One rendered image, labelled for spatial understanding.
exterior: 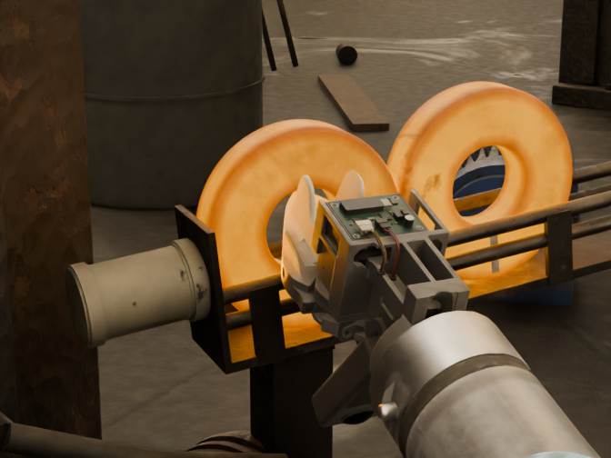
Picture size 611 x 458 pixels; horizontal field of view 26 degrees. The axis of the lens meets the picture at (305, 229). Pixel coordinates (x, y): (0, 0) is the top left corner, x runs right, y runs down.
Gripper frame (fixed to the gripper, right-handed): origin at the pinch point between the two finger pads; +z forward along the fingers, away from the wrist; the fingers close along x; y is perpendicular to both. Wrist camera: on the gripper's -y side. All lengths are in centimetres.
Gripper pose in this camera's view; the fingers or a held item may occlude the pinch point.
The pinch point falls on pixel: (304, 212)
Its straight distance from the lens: 97.0
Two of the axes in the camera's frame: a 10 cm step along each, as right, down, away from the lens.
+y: 1.3, -8.2, -5.6
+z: -3.8, -5.6, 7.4
